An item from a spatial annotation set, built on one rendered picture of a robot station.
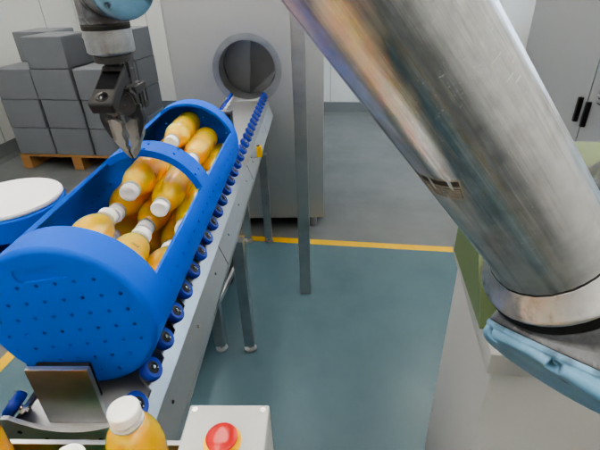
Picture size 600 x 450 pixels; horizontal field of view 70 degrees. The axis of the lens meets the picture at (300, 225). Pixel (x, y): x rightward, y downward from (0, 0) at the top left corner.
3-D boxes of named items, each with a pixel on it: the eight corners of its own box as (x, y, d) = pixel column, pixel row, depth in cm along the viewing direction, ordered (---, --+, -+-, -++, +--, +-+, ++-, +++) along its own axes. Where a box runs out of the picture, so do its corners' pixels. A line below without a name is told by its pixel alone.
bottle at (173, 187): (165, 163, 113) (140, 195, 97) (190, 157, 112) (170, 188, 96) (176, 187, 116) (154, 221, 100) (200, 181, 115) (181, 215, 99)
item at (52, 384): (113, 410, 74) (94, 358, 68) (107, 422, 72) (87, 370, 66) (56, 410, 74) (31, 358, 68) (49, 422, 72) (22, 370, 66)
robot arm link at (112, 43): (120, 30, 79) (69, 32, 80) (126, 58, 82) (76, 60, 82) (137, 25, 87) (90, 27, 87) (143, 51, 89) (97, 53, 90)
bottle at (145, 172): (149, 172, 114) (122, 205, 98) (139, 147, 110) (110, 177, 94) (175, 168, 113) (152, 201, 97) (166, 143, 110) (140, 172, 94)
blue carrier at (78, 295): (246, 174, 150) (227, 91, 136) (179, 376, 74) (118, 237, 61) (169, 185, 153) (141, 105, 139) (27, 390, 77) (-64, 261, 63)
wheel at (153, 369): (142, 353, 76) (135, 358, 77) (145, 378, 74) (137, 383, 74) (162, 354, 80) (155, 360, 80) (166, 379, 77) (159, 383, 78)
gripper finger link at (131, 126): (154, 150, 99) (145, 110, 94) (145, 160, 94) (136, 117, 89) (141, 150, 99) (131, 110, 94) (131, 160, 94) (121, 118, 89)
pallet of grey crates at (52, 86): (171, 143, 479) (149, 25, 419) (137, 171, 410) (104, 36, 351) (72, 140, 496) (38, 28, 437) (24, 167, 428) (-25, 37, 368)
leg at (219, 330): (229, 344, 213) (212, 235, 181) (227, 353, 208) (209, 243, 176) (217, 344, 213) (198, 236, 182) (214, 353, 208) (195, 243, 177)
